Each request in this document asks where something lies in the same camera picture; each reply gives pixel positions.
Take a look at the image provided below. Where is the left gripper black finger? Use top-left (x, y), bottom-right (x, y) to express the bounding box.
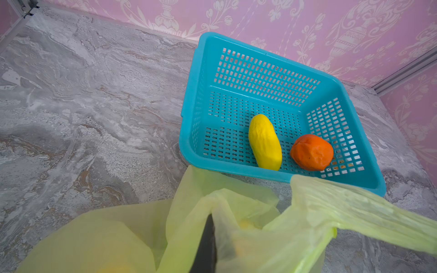
top-left (190, 215), bottom-right (217, 273)

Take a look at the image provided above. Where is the yellow plastic bag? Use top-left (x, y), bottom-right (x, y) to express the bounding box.
top-left (18, 166), bottom-right (437, 273)

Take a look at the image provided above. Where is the yellow toy fruit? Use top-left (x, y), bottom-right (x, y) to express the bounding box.
top-left (248, 114), bottom-right (282, 171)

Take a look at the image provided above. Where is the orange toy fruit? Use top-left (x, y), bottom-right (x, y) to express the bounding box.
top-left (290, 134), bottom-right (334, 171)

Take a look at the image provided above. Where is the right corner aluminium post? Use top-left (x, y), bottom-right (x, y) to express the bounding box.
top-left (373, 47), bottom-right (437, 96)

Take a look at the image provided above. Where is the corner aluminium post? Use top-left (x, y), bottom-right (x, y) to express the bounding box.
top-left (0, 0), bottom-right (39, 42)
top-left (373, 47), bottom-right (437, 96)

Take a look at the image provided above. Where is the left corner aluminium post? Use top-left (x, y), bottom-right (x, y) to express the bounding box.
top-left (0, 0), bottom-right (39, 42)

